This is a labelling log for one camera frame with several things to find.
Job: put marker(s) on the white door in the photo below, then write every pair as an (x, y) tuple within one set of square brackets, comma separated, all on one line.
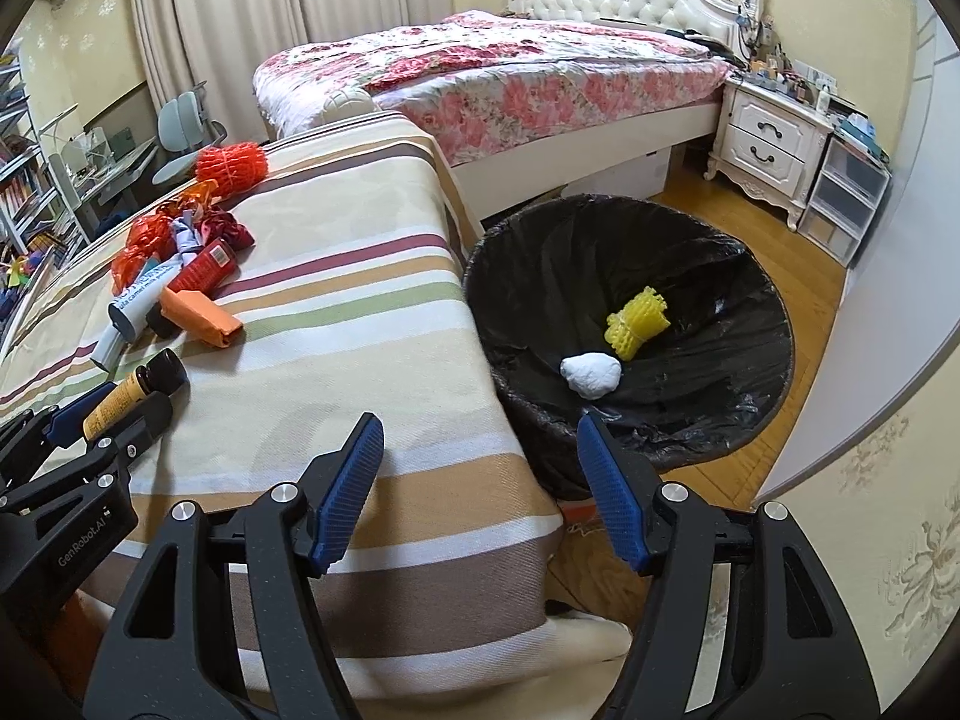
[(892, 277)]

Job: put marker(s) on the white nightstand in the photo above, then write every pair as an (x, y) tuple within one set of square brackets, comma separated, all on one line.
[(765, 142)]

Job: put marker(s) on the white tube with blue print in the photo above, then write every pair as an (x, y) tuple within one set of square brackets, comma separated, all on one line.
[(131, 307)]

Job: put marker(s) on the white crumpled paper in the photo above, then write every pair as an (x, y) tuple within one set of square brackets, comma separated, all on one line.
[(591, 375)]

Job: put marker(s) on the group of small bottles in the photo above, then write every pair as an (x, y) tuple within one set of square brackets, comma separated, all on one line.
[(787, 79)]

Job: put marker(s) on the light blue cloth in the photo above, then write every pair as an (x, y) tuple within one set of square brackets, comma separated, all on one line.
[(184, 236)]

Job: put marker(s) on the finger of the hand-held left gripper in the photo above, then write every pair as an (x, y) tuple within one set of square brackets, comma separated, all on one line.
[(142, 420), (67, 416)]

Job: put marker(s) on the floral quilt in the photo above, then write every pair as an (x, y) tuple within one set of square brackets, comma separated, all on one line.
[(510, 82)]

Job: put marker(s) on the dark red crumpled bag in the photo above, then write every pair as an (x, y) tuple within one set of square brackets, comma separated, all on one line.
[(232, 231)]

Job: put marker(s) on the orange shiny wrapper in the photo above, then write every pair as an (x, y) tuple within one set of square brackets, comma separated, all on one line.
[(196, 195)]

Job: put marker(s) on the yellow mesh net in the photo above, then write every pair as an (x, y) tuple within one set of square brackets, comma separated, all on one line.
[(637, 322)]

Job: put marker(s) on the grey study desk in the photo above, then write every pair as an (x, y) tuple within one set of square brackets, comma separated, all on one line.
[(112, 165)]

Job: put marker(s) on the clear plastic drawer unit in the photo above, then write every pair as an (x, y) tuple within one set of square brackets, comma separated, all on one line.
[(840, 195)]

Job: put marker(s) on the red plastic bag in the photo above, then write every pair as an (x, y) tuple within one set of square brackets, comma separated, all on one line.
[(142, 232)]

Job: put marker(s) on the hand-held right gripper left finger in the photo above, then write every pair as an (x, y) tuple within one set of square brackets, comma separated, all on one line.
[(349, 495)]

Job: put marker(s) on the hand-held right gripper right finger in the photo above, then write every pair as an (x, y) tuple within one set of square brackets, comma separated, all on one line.
[(611, 495)]

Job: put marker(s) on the white bookshelf with books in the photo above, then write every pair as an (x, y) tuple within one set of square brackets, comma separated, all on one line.
[(30, 187)]

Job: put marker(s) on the orange mesh net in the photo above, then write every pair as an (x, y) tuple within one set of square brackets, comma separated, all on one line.
[(229, 165)]

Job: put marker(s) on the beige curtain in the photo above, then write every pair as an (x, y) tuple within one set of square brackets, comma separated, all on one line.
[(225, 15)]

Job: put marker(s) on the white storage box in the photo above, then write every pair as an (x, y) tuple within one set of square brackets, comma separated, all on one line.
[(637, 172)]

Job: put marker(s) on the orange brown bottle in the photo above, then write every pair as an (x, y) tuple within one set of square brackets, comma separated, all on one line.
[(127, 390)]

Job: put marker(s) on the red tube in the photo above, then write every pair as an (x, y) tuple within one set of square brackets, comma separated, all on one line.
[(204, 268)]

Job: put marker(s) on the trash bin with black liner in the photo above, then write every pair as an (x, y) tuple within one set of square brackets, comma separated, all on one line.
[(712, 360)]

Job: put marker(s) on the orange folded packet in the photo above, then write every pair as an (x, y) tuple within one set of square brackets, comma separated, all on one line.
[(202, 315)]

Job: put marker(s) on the grey-blue desk chair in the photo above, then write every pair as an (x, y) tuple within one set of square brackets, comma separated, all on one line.
[(184, 120)]

